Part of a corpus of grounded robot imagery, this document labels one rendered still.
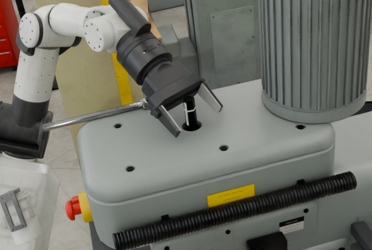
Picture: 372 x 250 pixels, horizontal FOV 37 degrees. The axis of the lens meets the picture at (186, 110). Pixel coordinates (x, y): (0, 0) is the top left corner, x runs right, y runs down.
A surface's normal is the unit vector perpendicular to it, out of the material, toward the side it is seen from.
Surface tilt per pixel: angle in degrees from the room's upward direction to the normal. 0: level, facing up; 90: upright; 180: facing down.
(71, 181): 0
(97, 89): 90
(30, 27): 69
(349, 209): 90
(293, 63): 90
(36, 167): 27
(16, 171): 57
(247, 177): 90
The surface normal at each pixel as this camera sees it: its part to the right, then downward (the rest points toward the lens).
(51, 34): 0.69, 0.20
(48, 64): 0.64, 0.48
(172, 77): 0.24, -0.55
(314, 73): -0.18, 0.54
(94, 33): -0.71, 0.35
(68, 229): -0.11, -0.84
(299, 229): 0.25, 0.49
